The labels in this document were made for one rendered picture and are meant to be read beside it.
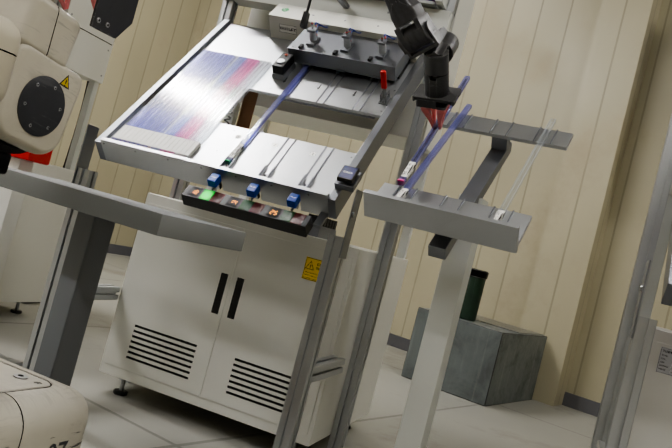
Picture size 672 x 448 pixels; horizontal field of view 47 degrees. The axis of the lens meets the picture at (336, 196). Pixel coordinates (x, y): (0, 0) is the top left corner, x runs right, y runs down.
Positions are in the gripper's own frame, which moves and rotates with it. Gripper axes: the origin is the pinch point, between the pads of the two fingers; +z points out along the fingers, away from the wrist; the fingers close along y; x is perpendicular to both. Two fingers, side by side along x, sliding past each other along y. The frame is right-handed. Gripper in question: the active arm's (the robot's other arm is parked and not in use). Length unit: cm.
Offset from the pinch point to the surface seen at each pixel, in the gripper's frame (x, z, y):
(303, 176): 16.4, 10.2, 29.5
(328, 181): 15.0, 11.4, 23.4
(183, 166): 23, 9, 61
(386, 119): -13.3, 9.4, 18.8
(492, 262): -220, 244, 37
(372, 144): -2.7, 10.7, 18.7
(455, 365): -103, 212, 26
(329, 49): -34, 2, 44
